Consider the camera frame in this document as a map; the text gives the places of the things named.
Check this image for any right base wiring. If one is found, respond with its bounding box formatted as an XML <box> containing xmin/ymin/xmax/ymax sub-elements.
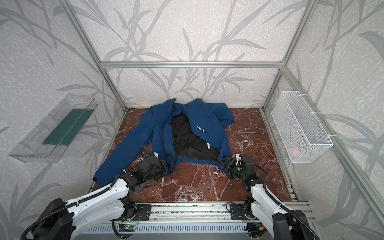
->
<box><xmin>244</xmin><ymin>221</ymin><xmax>268</xmax><ymax>239</ymax></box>

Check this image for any aluminium frame corner post left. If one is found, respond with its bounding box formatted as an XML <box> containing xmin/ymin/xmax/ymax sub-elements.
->
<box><xmin>59</xmin><ymin>0</ymin><xmax>127</xmax><ymax>111</ymax></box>

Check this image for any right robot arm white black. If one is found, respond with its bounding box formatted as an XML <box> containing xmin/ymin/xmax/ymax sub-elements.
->
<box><xmin>219</xmin><ymin>154</ymin><xmax>320</xmax><ymax>240</ymax></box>

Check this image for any clear plastic wall tray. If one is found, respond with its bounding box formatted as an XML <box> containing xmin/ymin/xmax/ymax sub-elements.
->
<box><xmin>9</xmin><ymin>94</ymin><xmax>98</xmax><ymax>163</ymax></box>

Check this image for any blue zip jacket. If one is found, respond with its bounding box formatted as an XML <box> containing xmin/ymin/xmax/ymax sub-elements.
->
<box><xmin>93</xmin><ymin>99</ymin><xmax>235</xmax><ymax>187</ymax></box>

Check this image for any white wire mesh basket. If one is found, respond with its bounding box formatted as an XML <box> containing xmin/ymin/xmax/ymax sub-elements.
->
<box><xmin>271</xmin><ymin>91</ymin><xmax>334</xmax><ymax>164</ymax></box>

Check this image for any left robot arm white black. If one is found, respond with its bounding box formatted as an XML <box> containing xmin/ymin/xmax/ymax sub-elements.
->
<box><xmin>21</xmin><ymin>155</ymin><xmax>170</xmax><ymax>240</ymax></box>

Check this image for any aluminium frame horizontal bar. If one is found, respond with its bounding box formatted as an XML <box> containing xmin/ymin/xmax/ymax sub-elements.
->
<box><xmin>100</xmin><ymin>61</ymin><xmax>283</xmax><ymax>69</ymax></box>

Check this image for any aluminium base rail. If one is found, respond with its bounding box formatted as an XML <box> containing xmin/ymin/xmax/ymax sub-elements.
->
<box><xmin>77</xmin><ymin>200</ymin><xmax>316</xmax><ymax>224</ymax></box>

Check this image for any green circuit board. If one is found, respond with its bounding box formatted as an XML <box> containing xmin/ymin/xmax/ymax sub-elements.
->
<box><xmin>119</xmin><ymin>223</ymin><xmax>138</xmax><ymax>232</ymax></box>

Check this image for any pink object in basket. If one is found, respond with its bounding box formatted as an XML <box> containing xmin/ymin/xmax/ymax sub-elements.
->
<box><xmin>289</xmin><ymin>147</ymin><xmax>304</xmax><ymax>159</ymax></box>

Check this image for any aluminium frame corner post right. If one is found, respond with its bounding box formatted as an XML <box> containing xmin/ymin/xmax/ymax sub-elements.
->
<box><xmin>262</xmin><ymin>0</ymin><xmax>319</xmax><ymax>112</ymax></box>

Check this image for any aluminium frame corner post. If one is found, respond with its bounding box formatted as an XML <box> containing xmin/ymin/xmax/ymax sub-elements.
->
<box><xmin>262</xmin><ymin>0</ymin><xmax>319</xmax><ymax>112</ymax></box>
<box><xmin>59</xmin><ymin>0</ymin><xmax>127</xmax><ymax>111</ymax></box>

